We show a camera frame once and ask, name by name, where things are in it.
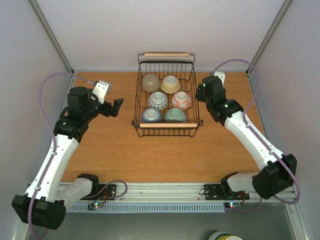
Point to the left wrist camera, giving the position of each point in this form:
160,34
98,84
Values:
100,90

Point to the yellow blue pattern bowl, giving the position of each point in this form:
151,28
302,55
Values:
170,84

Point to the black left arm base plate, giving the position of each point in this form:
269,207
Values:
109,192

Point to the left small circuit board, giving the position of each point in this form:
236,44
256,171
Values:
94,206

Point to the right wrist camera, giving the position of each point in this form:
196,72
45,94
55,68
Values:
220,75

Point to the small circuit board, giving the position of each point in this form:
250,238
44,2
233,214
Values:
94,206
232,204

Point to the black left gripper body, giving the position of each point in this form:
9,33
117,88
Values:
107,111

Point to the right small circuit board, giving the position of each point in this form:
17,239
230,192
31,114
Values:
232,204

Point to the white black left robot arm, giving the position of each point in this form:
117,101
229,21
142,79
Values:
42,204

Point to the white yellow blue container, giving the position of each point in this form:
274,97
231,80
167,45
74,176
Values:
221,235

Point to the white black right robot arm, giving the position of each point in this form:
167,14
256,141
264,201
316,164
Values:
277,170

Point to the black wire dish rack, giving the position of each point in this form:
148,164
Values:
180,65

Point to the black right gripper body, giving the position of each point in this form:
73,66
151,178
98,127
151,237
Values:
200,92

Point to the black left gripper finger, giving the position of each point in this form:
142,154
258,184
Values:
116,110
118,102

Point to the red diamond pattern bowl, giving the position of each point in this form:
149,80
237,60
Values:
158,100

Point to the slotted grey cable duct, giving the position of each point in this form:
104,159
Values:
137,208

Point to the red zigzag pattern bowl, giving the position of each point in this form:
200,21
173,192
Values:
151,115

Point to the beige leaf pattern bowl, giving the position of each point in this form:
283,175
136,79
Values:
150,83

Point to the orange floral white bowl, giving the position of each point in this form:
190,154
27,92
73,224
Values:
181,100

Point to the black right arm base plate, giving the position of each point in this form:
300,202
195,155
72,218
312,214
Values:
220,192

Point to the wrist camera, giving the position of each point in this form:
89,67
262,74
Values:
100,90
220,75

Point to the mint green bowl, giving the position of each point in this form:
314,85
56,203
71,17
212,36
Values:
175,115

